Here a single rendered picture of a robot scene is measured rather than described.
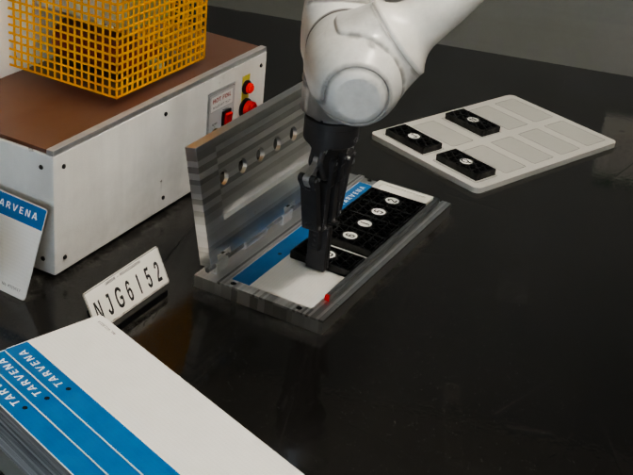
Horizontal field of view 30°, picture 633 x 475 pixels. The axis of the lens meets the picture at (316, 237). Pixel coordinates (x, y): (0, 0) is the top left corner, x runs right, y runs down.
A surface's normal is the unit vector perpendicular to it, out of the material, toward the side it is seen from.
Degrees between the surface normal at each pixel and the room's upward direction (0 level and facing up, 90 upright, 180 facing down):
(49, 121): 0
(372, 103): 95
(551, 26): 90
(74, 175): 90
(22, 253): 69
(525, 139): 0
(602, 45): 90
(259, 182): 79
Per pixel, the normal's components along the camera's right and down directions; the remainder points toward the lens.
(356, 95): -0.07, 0.55
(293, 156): 0.87, 0.12
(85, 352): 0.09, -0.88
